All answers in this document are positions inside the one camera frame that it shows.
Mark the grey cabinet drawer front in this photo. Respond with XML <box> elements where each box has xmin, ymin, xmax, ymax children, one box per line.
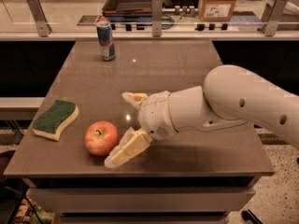
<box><xmin>29</xmin><ymin>188</ymin><xmax>255</xmax><ymax>214</ymax></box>

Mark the green yellow sponge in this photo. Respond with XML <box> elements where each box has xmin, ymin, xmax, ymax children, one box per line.
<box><xmin>33</xmin><ymin>100</ymin><xmax>79</xmax><ymax>141</ymax></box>

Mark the red yellow apple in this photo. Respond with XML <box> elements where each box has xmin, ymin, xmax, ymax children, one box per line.
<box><xmin>85</xmin><ymin>121</ymin><xmax>119</xmax><ymax>156</ymax></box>

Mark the open orange black case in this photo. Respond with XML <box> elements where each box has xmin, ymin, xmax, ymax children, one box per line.
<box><xmin>102</xmin><ymin>0</ymin><xmax>152</xmax><ymax>15</ymax></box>

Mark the cardboard box with label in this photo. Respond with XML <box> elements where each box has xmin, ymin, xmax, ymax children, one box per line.
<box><xmin>198</xmin><ymin>0</ymin><xmax>236</xmax><ymax>21</ymax></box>

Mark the metal glass bracket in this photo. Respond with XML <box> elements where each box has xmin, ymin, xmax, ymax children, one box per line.
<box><xmin>261</xmin><ymin>0</ymin><xmax>289</xmax><ymax>36</ymax></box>
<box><xmin>26</xmin><ymin>0</ymin><xmax>51</xmax><ymax>37</ymax></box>
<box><xmin>151</xmin><ymin>0</ymin><xmax>163</xmax><ymax>37</ymax></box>

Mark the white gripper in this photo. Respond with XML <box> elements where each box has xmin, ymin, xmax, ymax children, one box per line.
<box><xmin>104</xmin><ymin>91</ymin><xmax>177</xmax><ymax>169</ymax></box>

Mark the right metal glass bracket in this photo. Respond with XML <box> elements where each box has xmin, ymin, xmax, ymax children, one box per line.
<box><xmin>261</xmin><ymin>0</ymin><xmax>289</xmax><ymax>36</ymax></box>

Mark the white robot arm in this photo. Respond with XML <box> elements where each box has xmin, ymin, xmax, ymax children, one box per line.
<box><xmin>105</xmin><ymin>65</ymin><xmax>299</xmax><ymax>169</ymax></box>

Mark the blue silver redbull can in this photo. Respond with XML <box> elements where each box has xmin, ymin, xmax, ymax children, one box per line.
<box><xmin>96</xmin><ymin>21</ymin><xmax>116</xmax><ymax>61</ymax></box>

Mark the glass barrier panel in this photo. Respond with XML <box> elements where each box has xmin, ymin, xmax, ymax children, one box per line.
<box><xmin>0</xmin><ymin>0</ymin><xmax>269</xmax><ymax>35</ymax></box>

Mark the left metal glass bracket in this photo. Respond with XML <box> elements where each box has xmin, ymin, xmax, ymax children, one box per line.
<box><xmin>26</xmin><ymin>0</ymin><xmax>51</xmax><ymax>37</ymax></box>

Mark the middle metal glass bracket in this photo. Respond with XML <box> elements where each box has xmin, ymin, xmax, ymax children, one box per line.
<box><xmin>151</xmin><ymin>0</ymin><xmax>163</xmax><ymax>37</ymax></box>

